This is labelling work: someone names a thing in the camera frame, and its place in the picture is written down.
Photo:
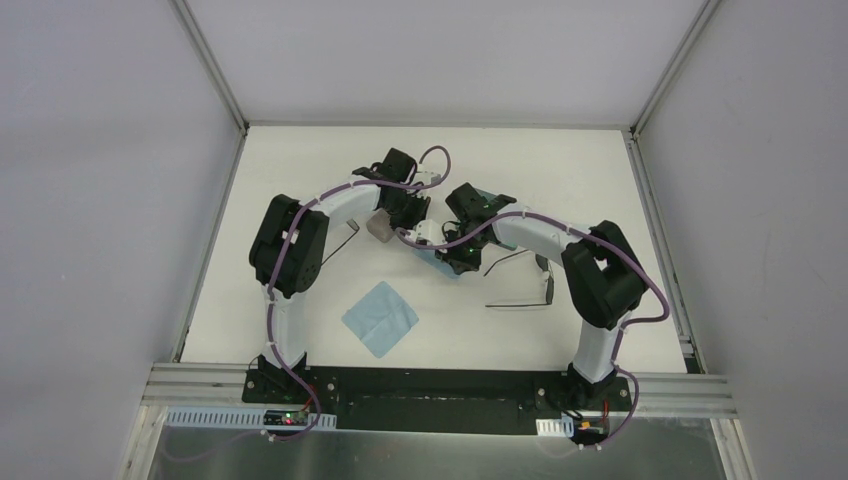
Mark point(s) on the aluminium front rail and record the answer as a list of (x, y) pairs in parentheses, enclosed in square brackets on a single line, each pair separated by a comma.
[(661, 394)]

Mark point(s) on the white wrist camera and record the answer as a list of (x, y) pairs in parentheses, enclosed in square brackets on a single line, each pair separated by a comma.
[(427, 232), (425, 178)]

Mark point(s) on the right thin-frame sunglasses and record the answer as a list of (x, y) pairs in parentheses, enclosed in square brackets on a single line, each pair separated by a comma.
[(523, 280)]

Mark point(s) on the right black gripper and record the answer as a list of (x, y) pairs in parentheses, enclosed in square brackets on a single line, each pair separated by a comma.
[(460, 265)]

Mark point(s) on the right white cable duct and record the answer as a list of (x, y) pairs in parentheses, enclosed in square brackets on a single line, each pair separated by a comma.
[(562, 427)]

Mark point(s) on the blue-green glasses case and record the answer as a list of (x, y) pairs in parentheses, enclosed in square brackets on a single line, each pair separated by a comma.
[(487, 194)]

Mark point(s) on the blue cleaning cloth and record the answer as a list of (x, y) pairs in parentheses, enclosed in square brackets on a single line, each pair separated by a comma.
[(380, 319), (429, 256)]

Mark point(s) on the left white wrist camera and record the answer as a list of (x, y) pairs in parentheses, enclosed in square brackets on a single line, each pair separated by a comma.
[(425, 178)]

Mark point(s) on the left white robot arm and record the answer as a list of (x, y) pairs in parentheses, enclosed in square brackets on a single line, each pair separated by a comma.
[(288, 252)]

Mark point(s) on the left thin-frame sunglasses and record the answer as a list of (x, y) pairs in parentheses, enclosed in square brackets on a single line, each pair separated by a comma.
[(354, 229)]

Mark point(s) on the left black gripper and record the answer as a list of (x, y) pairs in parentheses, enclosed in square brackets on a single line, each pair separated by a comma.
[(408, 211)]

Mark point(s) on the white cable duct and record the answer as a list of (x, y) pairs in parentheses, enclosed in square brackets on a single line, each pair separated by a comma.
[(275, 419), (562, 427)]

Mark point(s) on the thin-frame sunglasses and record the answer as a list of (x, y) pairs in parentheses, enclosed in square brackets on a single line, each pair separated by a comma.
[(523, 280), (354, 229)]

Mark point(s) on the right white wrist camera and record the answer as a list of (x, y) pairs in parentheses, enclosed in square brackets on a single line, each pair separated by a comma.
[(427, 232)]

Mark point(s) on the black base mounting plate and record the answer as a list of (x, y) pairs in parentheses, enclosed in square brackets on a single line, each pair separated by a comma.
[(486, 402)]

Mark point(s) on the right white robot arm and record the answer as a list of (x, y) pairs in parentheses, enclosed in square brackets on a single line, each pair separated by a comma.
[(602, 273)]

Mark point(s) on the left white cable duct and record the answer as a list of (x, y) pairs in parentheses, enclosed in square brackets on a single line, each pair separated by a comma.
[(275, 419)]

